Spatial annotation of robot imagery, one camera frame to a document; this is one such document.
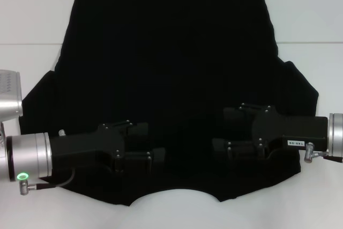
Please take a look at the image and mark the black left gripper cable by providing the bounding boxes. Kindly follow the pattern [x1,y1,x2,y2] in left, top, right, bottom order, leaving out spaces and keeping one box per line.
[18,168,76,196]

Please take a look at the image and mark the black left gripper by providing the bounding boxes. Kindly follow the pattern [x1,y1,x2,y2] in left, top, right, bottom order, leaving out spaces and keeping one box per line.
[49,120,167,178]

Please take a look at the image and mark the black t-shirt with FREE print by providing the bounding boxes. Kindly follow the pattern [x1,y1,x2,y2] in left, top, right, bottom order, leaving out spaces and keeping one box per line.
[18,0,319,208]

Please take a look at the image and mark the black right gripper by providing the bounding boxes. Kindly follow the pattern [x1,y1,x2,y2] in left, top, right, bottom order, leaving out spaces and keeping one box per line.
[211,102,329,160]

